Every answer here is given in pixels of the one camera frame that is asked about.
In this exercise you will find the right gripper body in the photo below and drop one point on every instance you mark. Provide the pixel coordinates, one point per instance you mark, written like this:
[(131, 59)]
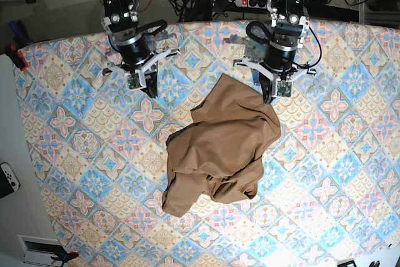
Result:
[(138, 58)]

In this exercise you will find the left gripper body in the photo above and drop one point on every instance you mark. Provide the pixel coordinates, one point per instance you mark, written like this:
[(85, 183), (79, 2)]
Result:
[(278, 60)]

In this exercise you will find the brown t-shirt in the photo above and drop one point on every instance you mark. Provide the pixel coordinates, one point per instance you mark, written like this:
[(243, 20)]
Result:
[(220, 153)]

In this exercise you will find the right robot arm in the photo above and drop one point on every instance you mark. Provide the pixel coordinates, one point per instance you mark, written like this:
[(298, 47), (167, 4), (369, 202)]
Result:
[(122, 15)]

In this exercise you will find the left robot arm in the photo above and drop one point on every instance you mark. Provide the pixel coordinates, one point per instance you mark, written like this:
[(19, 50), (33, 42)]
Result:
[(288, 17)]

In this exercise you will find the white power strip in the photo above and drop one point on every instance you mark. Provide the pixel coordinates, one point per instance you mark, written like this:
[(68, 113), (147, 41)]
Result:
[(258, 4)]

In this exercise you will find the red black table clamp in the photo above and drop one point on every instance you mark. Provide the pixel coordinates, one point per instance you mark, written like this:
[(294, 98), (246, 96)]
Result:
[(16, 56)]

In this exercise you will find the patterned tile tablecloth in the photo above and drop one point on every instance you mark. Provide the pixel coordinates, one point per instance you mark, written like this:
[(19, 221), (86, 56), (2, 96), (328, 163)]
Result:
[(330, 188)]

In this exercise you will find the white game controller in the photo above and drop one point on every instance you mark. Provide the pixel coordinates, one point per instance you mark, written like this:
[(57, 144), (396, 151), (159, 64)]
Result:
[(8, 181)]

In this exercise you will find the orange black bottom clamp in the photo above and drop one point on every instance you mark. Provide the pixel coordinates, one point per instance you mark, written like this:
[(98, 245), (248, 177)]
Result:
[(64, 257)]

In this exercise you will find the white floor vent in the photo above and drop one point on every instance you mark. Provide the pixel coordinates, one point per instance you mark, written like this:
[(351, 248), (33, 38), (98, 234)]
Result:
[(38, 251)]

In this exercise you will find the blue handled tool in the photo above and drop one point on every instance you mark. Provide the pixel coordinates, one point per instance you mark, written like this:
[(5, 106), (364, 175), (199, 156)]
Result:
[(21, 36)]

